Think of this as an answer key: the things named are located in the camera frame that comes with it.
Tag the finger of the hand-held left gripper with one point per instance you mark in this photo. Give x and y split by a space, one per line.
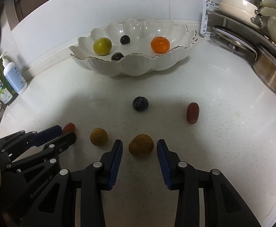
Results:
62 141
47 133

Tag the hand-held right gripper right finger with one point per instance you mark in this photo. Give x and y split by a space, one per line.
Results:
164 165

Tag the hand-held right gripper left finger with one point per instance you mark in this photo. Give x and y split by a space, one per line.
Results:
115 163

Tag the red grape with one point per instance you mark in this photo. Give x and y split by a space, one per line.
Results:
193 113
68 127

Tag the brown longan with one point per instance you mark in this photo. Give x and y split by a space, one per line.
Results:
98 136
140 145

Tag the white scalloped bowl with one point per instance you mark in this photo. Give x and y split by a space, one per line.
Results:
133 66

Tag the yellow-green plum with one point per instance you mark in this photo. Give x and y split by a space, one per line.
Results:
102 46

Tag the orange mandarin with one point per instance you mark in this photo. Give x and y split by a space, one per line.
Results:
160 45

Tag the white pump bottle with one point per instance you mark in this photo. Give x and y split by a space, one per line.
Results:
13 78

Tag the green dish soap bottle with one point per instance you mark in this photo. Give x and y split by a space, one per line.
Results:
0 87

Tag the steel pot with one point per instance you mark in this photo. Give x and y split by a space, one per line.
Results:
270 75

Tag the steel pan lid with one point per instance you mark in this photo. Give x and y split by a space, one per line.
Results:
237 41

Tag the white shelf rack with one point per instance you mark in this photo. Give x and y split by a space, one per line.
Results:
207 16

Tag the cream pot with glass lid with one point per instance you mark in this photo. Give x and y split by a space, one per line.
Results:
235 4

